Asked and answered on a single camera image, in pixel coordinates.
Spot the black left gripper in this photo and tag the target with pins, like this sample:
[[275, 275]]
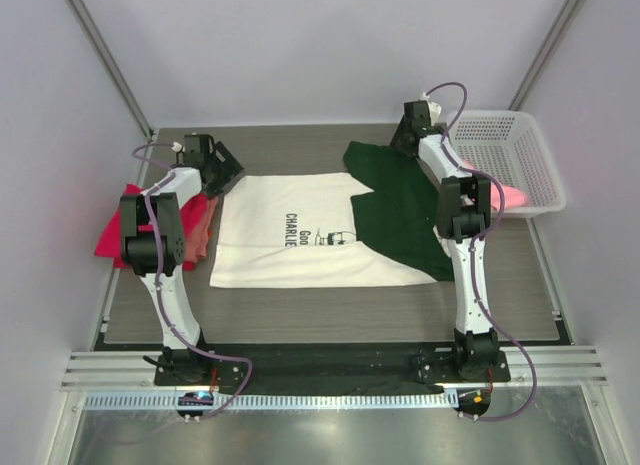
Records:
[[229, 169]]

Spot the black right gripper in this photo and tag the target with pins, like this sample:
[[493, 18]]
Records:
[[397, 141]]

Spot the white and green t shirt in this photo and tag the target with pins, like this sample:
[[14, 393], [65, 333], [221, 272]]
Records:
[[371, 225]]

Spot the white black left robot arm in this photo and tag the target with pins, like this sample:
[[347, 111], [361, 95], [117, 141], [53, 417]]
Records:
[[153, 244]]

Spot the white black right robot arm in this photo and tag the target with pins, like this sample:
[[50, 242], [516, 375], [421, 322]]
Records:
[[463, 216]]

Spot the folded salmon t shirt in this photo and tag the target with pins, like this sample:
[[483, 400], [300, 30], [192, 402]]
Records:
[[197, 216]]

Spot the white perforated plastic basket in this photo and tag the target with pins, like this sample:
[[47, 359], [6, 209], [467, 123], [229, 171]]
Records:
[[509, 145]]

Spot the pink t shirt in basket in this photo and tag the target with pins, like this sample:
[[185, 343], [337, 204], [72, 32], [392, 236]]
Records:
[[503, 195]]

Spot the left aluminium corner post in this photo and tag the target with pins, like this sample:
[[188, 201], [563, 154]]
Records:
[[100, 47]]

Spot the aluminium corner post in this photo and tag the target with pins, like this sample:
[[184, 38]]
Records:
[[559, 27], [100, 47]]

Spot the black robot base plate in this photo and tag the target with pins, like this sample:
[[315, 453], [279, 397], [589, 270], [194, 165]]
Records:
[[324, 368]]

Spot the right aluminium corner post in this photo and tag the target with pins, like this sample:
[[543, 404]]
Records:
[[559, 27]]

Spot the aluminium frame rail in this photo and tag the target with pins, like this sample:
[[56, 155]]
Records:
[[544, 366]]

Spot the white slotted cable duct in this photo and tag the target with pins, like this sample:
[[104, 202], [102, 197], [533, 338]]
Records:
[[198, 401]]

